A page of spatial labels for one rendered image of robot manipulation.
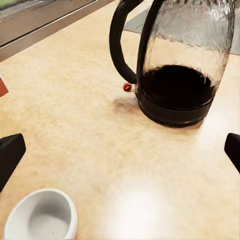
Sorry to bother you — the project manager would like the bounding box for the electric kettle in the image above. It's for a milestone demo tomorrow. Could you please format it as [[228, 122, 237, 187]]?
[[109, 0, 237, 128]]

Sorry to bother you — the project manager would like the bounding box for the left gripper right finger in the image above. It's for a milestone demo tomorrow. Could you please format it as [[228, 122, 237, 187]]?
[[224, 133, 240, 173]]

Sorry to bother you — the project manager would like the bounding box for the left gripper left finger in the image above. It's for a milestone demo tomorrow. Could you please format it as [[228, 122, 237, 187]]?
[[0, 133, 26, 193]]

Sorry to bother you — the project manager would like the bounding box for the coffee cup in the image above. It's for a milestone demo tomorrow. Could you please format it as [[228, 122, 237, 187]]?
[[3, 188, 78, 240]]

